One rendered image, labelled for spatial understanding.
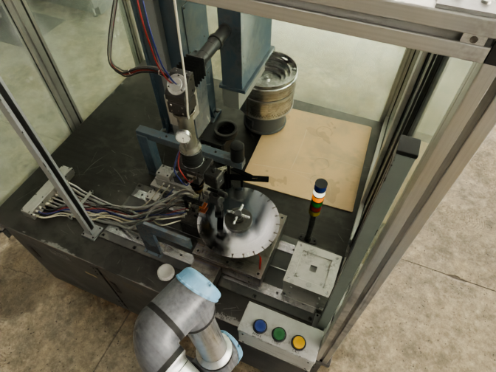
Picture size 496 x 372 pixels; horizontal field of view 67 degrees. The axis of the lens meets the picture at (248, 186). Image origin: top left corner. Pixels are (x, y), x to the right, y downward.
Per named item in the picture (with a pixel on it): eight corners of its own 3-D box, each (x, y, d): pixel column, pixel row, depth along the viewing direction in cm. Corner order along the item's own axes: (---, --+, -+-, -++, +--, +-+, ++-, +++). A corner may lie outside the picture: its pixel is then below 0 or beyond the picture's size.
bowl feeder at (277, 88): (299, 111, 218) (306, 57, 190) (281, 147, 201) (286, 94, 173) (250, 98, 226) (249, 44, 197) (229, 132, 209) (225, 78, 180)
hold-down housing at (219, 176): (226, 200, 142) (223, 166, 126) (219, 209, 139) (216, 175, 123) (214, 193, 143) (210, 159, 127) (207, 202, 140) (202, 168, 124)
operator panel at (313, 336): (318, 343, 141) (324, 331, 129) (309, 373, 135) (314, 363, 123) (249, 314, 148) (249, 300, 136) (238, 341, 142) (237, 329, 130)
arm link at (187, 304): (193, 371, 127) (139, 297, 87) (223, 336, 134) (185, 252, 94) (218, 396, 121) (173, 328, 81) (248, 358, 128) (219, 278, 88)
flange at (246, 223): (226, 207, 154) (226, 204, 152) (253, 209, 153) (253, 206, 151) (223, 231, 147) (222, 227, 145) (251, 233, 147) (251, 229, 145)
